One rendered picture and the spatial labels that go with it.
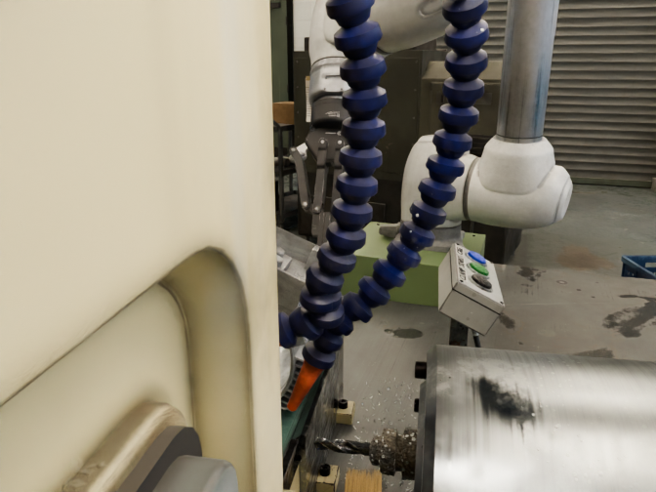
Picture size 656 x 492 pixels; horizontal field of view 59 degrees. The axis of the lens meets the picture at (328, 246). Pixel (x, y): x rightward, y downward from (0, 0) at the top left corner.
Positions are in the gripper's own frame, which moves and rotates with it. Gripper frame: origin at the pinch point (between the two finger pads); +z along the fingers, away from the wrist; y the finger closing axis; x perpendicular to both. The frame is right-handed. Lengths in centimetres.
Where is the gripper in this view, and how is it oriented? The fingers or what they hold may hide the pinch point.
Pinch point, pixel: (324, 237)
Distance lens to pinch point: 84.3
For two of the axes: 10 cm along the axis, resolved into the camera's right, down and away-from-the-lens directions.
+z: -0.9, 9.7, -2.1
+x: 1.5, 2.2, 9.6
